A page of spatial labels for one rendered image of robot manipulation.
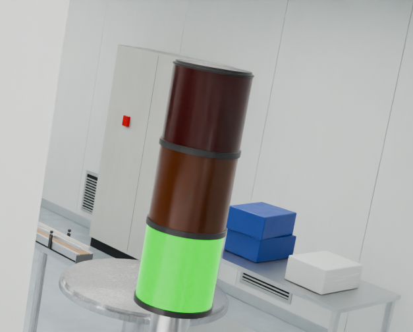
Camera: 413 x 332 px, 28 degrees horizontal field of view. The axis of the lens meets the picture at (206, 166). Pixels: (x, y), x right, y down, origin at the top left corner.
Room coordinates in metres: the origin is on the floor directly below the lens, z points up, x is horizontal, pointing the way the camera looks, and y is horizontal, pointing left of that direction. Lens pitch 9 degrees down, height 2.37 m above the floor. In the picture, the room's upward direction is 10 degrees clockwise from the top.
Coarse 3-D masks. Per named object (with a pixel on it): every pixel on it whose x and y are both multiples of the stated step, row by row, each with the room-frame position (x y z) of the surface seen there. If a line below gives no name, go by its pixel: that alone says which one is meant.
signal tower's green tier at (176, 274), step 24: (144, 240) 0.50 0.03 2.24; (168, 240) 0.48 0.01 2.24; (192, 240) 0.48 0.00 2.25; (216, 240) 0.49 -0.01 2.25; (144, 264) 0.49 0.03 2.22; (168, 264) 0.48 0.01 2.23; (192, 264) 0.48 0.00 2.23; (216, 264) 0.49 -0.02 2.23; (144, 288) 0.49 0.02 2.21; (168, 288) 0.48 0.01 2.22; (192, 288) 0.48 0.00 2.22; (192, 312) 0.48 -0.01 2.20
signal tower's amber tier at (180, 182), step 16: (160, 160) 0.49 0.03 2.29; (176, 160) 0.48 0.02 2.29; (192, 160) 0.48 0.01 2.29; (208, 160) 0.48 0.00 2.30; (224, 160) 0.48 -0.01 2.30; (160, 176) 0.49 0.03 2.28; (176, 176) 0.48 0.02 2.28; (192, 176) 0.48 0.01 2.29; (208, 176) 0.48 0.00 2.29; (224, 176) 0.48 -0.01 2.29; (160, 192) 0.49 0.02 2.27; (176, 192) 0.48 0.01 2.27; (192, 192) 0.48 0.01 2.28; (208, 192) 0.48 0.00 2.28; (224, 192) 0.49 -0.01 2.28; (160, 208) 0.48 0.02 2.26; (176, 208) 0.48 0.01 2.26; (192, 208) 0.48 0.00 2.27; (208, 208) 0.48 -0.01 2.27; (224, 208) 0.49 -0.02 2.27; (160, 224) 0.48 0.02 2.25; (176, 224) 0.48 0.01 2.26; (192, 224) 0.48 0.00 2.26; (208, 224) 0.48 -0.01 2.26; (224, 224) 0.49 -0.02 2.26
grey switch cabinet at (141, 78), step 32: (128, 64) 7.97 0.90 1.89; (160, 64) 7.67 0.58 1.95; (128, 96) 7.92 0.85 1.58; (160, 96) 7.63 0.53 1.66; (128, 128) 7.87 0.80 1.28; (160, 128) 7.58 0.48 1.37; (128, 160) 7.83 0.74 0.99; (96, 192) 8.10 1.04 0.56; (128, 192) 7.78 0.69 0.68; (96, 224) 8.05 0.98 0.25; (128, 224) 7.73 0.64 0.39; (128, 256) 7.71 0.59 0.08
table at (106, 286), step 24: (96, 264) 4.58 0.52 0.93; (120, 264) 4.66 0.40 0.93; (72, 288) 4.11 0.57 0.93; (96, 288) 4.17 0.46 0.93; (120, 288) 4.24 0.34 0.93; (216, 288) 4.53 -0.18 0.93; (96, 312) 3.95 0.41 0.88; (120, 312) 3.93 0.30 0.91; (144, 312) 3.94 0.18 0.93; (216, 312) 4.17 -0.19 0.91
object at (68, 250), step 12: (48, 228) 5.05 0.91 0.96; (36, 240) 4.97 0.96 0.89; (48, 240) 4.89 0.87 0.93; (60, 240) 4.93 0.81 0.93; (72, 240) 4.88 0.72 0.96; (48, 252) 4.88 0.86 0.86; (60, 252) 4.80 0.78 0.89; (72, 252) 4.73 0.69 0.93; (84, 252) 4.77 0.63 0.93; (72, 264) 4.71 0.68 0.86
